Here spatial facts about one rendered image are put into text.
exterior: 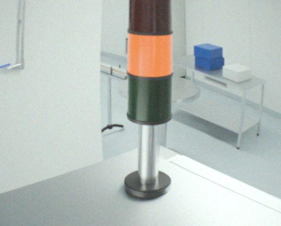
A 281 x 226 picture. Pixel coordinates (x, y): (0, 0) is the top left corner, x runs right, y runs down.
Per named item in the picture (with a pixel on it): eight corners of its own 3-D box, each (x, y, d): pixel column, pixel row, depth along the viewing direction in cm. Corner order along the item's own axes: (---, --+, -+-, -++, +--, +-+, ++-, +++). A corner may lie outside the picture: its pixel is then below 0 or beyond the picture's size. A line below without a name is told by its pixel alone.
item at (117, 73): (133, 80, 498) (133, 68, 492) (123, 83, 489) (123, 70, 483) (29, 47, 749) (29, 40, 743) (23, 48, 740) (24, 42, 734)
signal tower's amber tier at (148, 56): (148, 80, 40) (148, 36, 39) (118, 70, 44) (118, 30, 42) (181, 72, 43) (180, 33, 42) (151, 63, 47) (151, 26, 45)
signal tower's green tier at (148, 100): (147, 126, 42) (148, 82, 41) (118, 113, 46) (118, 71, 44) (180, 115, 45) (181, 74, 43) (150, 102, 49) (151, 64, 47)
